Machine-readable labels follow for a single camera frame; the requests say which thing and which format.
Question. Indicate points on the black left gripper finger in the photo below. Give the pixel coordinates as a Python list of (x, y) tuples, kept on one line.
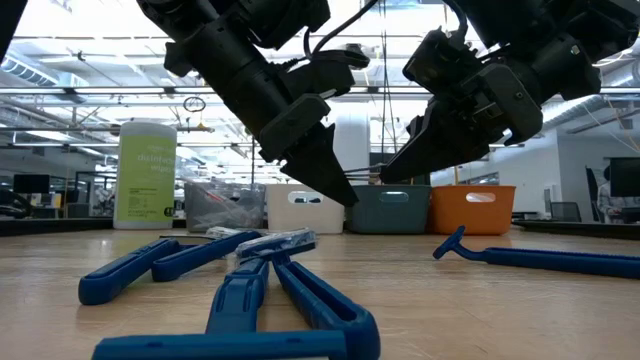
[(320, 165)]

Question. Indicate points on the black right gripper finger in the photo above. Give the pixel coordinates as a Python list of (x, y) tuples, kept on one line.
[(440, 145)]

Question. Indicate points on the red packaged toothbrush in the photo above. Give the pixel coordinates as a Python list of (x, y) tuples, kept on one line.
[(215, 196)]

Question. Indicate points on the blue razor with head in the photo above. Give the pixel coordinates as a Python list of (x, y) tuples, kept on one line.
[(325, 310)]

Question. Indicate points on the dark blue disposable razor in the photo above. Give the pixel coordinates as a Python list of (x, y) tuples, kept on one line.
[(550, 260)]

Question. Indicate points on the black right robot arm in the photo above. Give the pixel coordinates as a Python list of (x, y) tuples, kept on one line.
[(550, 25)]

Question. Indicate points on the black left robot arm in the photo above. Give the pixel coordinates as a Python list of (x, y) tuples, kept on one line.
[(200, 15)]

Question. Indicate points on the white pillar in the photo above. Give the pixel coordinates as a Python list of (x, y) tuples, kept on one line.
[(357, 140)]

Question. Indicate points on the white plastic bin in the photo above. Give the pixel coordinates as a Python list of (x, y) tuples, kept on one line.
[(305, 220)]

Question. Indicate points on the orange plastic bin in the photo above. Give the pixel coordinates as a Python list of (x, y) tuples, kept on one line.
[(472, 220)]

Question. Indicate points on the teal plastic bin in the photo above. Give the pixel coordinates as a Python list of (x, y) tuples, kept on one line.
[(390, 215)]

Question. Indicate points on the black mesh chair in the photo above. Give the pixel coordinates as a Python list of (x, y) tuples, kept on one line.
[(565, 212)]

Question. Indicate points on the green disinfectant wipes canister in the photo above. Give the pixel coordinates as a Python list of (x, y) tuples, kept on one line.
[(145, 175)]

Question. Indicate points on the person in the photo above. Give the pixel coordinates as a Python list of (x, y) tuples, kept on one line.
[(606, 200)]

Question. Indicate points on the grey plastic bin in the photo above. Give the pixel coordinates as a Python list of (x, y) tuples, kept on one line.
[(192, 210)]

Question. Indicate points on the black desk monitor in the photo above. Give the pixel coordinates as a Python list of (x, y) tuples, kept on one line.
[(31, 184)]

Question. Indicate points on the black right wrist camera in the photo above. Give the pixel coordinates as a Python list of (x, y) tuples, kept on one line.
[(440, 65)]

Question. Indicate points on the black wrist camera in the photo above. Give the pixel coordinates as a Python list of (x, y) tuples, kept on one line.
[(440, 65), (330, 70)]

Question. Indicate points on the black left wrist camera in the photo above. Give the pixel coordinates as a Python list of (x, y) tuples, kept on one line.
[(330, 70)]

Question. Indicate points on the black wall screen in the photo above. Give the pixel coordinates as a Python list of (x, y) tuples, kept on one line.
[(625, 177)]

